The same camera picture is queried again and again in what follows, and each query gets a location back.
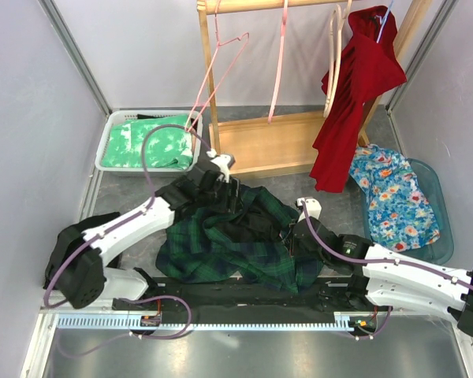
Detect dark green plaid cloth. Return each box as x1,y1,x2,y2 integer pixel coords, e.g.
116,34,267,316
155,186,323,294

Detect floral blue cloth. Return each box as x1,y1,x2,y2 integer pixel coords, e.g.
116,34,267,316
349,144,441,252

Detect pink hanger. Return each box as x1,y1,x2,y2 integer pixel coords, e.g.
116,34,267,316
267,0,289,124
184,0,251,131

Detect red skirt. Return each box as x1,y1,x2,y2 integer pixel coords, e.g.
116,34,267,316
310,6,406,193

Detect light blue wire hanger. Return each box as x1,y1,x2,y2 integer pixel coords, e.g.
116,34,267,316
376,0,394,43

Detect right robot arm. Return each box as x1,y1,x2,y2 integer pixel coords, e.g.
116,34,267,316
292,217,473,337

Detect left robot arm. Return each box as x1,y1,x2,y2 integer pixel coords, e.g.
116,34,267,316
43,154,240,309

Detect beige wooden hanger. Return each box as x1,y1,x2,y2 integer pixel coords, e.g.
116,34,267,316
323,0,352,118

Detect pink cloth in basket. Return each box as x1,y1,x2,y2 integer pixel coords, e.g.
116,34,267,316
192,128,199,151

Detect wooden clothes rack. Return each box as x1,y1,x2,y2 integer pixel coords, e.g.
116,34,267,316
196,0,434,180

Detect green white cloth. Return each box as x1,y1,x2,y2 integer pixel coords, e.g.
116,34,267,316
100,119,194,170

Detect white laundry basket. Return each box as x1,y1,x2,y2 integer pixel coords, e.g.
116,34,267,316
95,109,203,177

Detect teal plastic basin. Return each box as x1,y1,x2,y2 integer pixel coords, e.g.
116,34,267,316
363,159,454,265

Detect black cloth pile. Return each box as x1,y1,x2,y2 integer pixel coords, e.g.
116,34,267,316
43,212,121,290

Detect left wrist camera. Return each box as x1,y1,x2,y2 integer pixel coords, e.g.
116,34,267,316
207,149,235,183

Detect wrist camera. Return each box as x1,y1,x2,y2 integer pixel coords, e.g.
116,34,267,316
296,197,322,223
207,149,235,183

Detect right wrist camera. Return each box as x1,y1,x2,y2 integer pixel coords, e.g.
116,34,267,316
296,197,322,223

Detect slotted cable duct rail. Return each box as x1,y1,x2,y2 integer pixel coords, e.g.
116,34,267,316
57,313,356,332

